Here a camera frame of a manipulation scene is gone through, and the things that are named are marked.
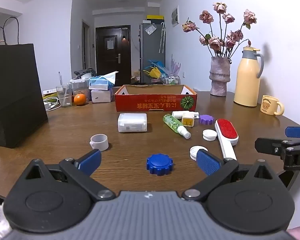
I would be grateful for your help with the clear glass with straw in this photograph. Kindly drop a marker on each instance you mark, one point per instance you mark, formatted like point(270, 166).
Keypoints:
point(64, 97)

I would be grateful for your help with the dried pink roses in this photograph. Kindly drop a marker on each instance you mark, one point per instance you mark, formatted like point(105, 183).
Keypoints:
point(215, 42)

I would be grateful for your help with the cream bear mug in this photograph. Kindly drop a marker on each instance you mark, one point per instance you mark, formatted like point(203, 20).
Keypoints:
point(268, 105)

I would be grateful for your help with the orange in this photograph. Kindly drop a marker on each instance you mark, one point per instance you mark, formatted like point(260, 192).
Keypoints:
point(80, 99)

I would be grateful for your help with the black paper bag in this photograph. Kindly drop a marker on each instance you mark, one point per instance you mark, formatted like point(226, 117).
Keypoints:
point(15, 92)

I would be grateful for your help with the white and yellow plug adapter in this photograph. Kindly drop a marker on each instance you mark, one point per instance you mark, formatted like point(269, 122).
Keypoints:
point(188, 120)

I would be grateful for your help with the yellow-green flat packet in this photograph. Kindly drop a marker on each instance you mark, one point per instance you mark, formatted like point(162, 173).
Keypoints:
point(50, 96)

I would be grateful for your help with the clear plastic pouch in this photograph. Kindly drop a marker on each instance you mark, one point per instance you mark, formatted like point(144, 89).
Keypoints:
point(150, 29)

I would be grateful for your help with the blue tissue pack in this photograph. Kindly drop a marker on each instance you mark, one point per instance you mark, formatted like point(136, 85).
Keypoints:
point(98, 82)

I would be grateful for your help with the purple feather decoration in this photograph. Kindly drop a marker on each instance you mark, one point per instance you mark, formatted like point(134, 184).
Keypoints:
point(175, 66)

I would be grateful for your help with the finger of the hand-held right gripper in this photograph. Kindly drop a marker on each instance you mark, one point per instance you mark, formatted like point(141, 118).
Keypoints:
point(298, 132)
point(267, 145)

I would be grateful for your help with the grey refrigerator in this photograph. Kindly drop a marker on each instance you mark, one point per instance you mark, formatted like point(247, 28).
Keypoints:
point(150, 47)

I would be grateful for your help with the white paper notice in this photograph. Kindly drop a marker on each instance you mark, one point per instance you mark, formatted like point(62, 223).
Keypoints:
point(110, 44)

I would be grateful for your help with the yellow box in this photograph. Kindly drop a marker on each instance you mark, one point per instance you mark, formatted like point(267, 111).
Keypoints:
point(155, 17)

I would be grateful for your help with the blue bag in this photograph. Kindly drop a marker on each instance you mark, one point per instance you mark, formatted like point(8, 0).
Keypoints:
point(156, 63)

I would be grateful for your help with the grey-pink ceramic vase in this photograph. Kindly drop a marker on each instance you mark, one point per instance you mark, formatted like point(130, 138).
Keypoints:
point(220, 77)

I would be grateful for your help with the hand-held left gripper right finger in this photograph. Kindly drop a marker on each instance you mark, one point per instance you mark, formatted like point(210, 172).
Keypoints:
point(208, 161)

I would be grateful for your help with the white round lid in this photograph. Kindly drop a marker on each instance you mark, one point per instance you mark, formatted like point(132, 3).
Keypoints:
point(193, 152)
point(209, 135)

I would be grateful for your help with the small white bottle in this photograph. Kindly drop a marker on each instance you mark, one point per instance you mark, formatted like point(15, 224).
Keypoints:
point(177, 114)

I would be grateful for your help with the blue gear-shaped lid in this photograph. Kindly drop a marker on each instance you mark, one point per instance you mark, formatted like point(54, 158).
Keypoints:
point(160, 164)

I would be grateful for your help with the white folded umbrella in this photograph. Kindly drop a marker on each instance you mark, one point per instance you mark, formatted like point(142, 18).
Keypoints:
point(162, 37)

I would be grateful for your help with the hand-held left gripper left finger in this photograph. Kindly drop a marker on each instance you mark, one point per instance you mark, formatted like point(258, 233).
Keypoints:
point(91, 160)

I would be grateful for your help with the white power strip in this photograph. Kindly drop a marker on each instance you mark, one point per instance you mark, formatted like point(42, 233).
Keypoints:
point(49, 91)

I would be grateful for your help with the white pen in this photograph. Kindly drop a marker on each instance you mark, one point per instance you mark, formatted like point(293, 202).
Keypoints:
point(60, 78)

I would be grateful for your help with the red cardboard box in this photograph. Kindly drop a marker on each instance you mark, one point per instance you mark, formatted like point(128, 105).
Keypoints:
point(155, 102)

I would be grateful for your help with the dark brown door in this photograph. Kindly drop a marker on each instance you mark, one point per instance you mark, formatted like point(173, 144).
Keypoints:
point(112, 62)

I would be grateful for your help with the pink bucket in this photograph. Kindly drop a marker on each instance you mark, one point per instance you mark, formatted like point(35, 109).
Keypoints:
point(156, 80)

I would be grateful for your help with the yellow thermos jug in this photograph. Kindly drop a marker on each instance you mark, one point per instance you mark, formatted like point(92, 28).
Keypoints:
point(247, 80)

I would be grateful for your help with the clear plastic food container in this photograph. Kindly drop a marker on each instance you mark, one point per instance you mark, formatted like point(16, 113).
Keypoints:
point(80, 88)

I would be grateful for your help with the white tissue pack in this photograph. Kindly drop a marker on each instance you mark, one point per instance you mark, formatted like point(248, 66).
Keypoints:
point(101, 96)

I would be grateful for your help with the yellow bag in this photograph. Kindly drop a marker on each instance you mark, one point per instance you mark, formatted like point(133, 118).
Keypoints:
point(152, 72)

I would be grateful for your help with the purple gear-shaped lid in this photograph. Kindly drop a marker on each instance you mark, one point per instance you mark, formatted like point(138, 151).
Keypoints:
point(206, 119)

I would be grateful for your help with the green spray bottle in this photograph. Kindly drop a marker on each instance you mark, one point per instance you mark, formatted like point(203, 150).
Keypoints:
point(173, 123)

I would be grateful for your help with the white tape roll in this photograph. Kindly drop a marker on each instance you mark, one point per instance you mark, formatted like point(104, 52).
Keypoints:
point(99, 143)

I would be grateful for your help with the white plastic box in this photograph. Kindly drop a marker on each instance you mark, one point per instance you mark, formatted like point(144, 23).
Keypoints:
point(132, 123)

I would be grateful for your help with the black and white appliance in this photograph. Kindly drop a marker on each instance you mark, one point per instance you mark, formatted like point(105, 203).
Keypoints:
point(85, 73)

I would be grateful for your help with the red and white lint brush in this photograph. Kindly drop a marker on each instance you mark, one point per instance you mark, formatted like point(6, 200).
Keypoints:
point(226, 130)

